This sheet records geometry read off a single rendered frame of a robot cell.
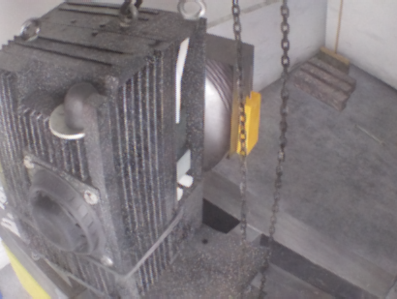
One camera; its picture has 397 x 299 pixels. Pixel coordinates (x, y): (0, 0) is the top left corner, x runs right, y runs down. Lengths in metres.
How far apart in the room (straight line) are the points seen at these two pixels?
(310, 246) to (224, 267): 0.50
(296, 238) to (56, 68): 1.22
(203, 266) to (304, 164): 1.85
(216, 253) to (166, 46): 0.72
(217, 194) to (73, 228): 1.06
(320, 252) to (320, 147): 1.60
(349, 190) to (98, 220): 2.25
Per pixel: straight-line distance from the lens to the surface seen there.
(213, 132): 1.51
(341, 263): 1.98
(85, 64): 1.14
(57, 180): 1.22
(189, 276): 1.59
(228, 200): 2.16
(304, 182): 3.25
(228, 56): 1.37
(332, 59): 4.39
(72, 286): 1.85
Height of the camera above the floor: 2.18
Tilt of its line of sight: 40 degrees down
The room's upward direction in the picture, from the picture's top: 1 degrees clockwise
